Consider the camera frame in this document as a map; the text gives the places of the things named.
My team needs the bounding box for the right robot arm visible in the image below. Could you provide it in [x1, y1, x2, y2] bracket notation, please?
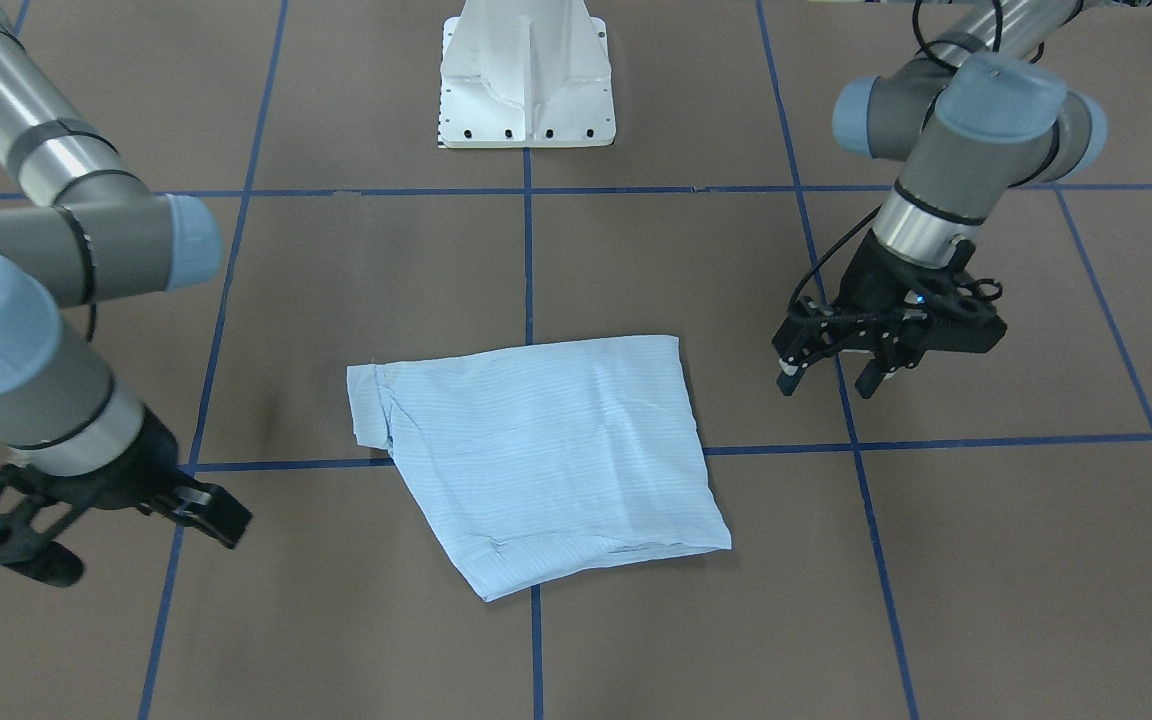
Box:
[0, 8, 251, 562]

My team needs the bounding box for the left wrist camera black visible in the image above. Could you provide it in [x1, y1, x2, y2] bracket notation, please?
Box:
[910, 240, 1007, 354]

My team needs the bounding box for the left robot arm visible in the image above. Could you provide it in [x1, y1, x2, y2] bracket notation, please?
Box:
[772, 1, 1108, 397]

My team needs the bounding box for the light blue button shirt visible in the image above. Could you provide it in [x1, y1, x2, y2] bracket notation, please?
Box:
[346, 334, 733, 602]

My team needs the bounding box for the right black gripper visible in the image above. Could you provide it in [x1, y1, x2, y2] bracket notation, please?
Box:
[26, 407, 253, 550]

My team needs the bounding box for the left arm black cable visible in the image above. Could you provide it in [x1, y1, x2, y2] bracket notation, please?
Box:
[791, 0, 1007, 311]

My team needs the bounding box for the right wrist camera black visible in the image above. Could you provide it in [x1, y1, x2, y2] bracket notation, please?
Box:
[0, 464, 90, 588]

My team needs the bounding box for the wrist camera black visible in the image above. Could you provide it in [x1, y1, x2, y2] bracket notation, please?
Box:
[910, 240, 1007, 354]
[0, 464, 90, 588]

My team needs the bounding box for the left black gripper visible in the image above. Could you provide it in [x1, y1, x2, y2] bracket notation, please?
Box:
[774, 230, 947, 401]

